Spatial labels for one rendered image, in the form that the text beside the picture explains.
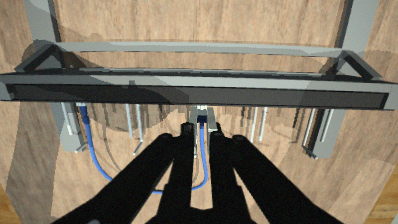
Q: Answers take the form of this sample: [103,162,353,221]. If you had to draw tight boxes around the blue patch cable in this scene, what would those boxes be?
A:
[82,115,208,194]

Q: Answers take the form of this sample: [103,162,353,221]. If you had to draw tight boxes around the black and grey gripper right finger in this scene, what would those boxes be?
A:
[206,107,344,224]

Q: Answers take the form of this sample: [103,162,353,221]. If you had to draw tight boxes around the white network cable plug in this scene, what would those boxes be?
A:
[197,106,207,123]

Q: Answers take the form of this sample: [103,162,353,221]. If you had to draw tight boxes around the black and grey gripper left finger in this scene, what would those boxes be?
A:
[51,107,197,224]

